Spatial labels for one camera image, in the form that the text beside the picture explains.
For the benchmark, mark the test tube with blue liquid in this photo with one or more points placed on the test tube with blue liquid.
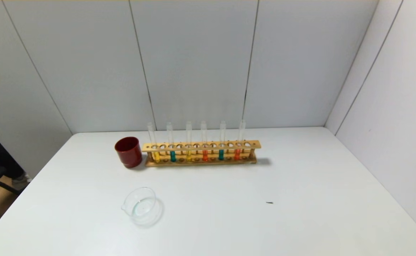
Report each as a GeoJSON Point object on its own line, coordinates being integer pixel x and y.
{"type": "Point", "coordinates": [221, 154]}
{"type": "Point", "coordinates": [172, 156]}

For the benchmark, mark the test tube with yellow liquid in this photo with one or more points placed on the test tube with yellow liquid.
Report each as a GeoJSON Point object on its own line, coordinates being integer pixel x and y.
{"type": "Point", "coordinates": [156, 156]}
{"type": "Point", "coordinates": [189, 155]}

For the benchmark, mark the wooden test tube rack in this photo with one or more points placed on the wooden test tube rack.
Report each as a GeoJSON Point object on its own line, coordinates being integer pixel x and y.
{"type": "Point", "coordinates": [200, 145]}

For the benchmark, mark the test tube with orange liquid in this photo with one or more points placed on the test tube with orange liquid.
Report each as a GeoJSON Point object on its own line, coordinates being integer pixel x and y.
{"type": "Point", "coordinates": [205, 155]}
{"type": "Point", "coordinates": [237, 154]}

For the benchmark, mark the dark red cup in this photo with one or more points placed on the dark red cup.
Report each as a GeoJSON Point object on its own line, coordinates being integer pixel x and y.
{"type": "Point", "coordinates": [128, 153]}

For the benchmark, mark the clear glass spouted dish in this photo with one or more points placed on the clear glass spouted dish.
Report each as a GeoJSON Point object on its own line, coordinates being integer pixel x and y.
{"type": "Point", "coordinates": [142, 208]}

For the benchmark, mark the grey shoe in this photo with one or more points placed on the grey shoe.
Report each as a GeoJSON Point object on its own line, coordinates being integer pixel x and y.
{"type": "Point", "coordinates": [21, 182]}

